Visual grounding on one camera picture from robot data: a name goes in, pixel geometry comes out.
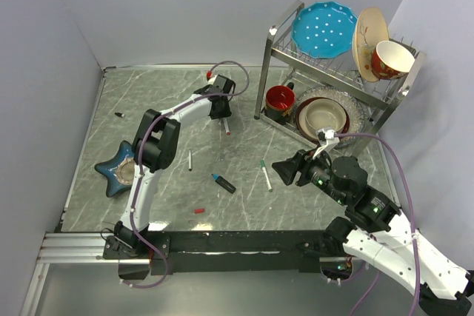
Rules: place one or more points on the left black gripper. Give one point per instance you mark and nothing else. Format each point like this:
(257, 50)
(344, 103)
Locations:
(225, 113)

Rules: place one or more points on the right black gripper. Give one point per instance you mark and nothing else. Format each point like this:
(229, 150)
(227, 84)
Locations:
(301, 161)

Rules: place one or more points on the white green marker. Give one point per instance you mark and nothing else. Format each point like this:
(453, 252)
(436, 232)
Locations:
(267, 178)

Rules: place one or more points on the white red acrylic marker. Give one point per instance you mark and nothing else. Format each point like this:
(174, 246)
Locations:
(226, 126)

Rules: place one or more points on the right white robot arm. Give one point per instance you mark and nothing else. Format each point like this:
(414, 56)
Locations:
(377, 231)

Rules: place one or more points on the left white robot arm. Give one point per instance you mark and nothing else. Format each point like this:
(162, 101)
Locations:
(154, 148)

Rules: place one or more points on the white thin pen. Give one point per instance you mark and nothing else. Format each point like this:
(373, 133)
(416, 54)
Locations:
(190, 160)

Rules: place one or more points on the red rimmed plate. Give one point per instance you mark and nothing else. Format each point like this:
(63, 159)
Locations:
(298, 117)

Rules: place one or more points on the red black mug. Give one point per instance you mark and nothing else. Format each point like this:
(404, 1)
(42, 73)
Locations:
(279, 101)

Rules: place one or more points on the beige bowl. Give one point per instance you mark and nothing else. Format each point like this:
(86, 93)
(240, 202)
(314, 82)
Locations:
(321, 113)

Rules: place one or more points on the black blue highlighter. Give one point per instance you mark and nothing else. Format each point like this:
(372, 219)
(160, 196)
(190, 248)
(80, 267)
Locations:
(222, 182)

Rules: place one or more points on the steel dish rack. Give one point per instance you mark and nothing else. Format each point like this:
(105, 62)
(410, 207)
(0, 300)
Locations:
(377, 101)

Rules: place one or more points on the glass patterned plate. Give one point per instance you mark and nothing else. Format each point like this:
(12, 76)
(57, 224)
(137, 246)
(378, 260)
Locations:
(349, 103)

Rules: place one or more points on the black base bar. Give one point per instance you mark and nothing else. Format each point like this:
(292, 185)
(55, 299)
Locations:
(307, 251)

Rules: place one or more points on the blue polka dot plate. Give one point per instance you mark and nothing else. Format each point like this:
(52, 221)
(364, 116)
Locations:
(324, 30)

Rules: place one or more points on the blue star dish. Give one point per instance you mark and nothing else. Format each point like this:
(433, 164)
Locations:
(118, 171)

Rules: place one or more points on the red floral bowl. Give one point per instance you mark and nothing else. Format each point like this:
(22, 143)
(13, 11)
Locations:
(391, 60)

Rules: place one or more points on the cream floral plate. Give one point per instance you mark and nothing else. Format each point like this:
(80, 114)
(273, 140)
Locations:
(370, 29)

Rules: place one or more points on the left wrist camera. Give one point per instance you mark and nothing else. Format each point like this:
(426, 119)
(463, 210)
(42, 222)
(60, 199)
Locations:
(211, 78)

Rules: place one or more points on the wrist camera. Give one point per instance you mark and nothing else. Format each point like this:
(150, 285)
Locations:
(327, 140)
(211, 78)

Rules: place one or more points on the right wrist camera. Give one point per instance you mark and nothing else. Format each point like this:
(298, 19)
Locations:
(327, 140)

